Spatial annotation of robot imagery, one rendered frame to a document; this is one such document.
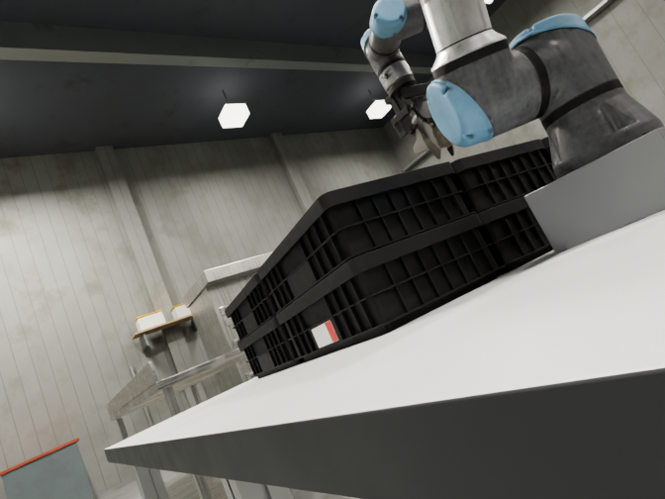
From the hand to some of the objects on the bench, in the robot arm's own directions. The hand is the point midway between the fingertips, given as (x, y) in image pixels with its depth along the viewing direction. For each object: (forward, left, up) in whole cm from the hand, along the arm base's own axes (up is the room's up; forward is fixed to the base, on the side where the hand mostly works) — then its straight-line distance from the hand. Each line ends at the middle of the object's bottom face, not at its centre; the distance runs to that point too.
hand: (445, 150), depth 99 cm
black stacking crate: (+8, +29, -31) cm, 43 cm away
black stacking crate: (+6, -1, -31) cm, 31 cm away
